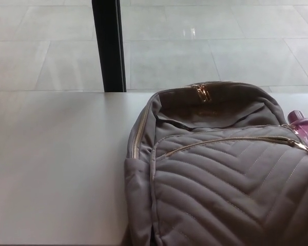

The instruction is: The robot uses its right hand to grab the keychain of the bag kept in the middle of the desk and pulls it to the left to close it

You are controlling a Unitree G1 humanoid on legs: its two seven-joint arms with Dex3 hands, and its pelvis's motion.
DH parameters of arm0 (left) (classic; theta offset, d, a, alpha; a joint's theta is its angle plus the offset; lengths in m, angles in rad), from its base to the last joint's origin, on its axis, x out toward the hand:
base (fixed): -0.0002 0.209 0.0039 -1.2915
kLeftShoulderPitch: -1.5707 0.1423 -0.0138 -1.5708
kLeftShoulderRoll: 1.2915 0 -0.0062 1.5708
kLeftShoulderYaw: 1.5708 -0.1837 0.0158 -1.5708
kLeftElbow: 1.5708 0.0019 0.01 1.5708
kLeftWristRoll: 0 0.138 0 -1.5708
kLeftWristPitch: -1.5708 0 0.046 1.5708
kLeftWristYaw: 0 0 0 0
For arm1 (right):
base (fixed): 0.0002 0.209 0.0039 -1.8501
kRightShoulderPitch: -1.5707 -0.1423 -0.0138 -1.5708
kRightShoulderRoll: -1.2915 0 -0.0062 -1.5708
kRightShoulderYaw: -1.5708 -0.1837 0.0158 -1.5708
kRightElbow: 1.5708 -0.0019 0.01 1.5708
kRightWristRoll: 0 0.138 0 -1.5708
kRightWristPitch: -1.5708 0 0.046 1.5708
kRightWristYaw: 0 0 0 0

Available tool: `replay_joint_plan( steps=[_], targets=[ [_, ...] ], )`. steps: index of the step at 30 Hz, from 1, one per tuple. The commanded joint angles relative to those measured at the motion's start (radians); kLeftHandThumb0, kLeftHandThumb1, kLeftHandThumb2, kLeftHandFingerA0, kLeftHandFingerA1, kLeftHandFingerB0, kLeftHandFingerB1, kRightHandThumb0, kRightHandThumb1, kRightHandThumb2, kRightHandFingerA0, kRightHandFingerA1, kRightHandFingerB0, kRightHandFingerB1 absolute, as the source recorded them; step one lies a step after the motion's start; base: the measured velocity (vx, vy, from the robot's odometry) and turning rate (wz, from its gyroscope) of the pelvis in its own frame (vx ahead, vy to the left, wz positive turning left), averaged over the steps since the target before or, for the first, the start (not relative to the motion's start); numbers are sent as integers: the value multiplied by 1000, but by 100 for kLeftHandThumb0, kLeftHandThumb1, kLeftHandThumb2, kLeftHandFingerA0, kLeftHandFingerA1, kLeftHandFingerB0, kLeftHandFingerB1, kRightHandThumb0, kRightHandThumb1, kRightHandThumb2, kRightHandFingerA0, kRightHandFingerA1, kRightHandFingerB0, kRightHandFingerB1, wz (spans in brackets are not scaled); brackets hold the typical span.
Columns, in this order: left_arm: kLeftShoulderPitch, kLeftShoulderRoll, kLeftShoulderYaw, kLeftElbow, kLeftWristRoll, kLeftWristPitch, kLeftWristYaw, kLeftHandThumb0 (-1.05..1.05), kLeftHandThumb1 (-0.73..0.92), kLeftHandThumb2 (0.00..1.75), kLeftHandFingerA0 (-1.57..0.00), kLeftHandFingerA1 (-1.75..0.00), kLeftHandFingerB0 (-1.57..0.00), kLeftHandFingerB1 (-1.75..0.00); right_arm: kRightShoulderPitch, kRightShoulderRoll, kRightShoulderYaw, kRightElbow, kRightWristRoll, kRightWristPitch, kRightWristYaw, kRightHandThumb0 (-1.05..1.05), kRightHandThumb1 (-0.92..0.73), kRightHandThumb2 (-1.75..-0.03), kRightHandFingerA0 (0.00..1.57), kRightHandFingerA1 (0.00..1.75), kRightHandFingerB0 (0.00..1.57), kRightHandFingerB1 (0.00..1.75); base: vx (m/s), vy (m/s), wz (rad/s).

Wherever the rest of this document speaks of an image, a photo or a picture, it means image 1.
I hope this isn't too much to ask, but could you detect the grey quilted backpack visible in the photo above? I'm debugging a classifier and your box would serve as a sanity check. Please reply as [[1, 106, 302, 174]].
[[123, 80, 308, 246]]

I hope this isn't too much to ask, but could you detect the pink transparent bottle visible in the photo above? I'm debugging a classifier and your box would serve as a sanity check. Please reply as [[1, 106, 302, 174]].
[[287, 110, 308, 145]]

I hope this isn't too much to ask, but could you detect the black window frame post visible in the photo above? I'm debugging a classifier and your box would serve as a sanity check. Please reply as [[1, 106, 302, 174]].
[[91, 0, 127, 93]]

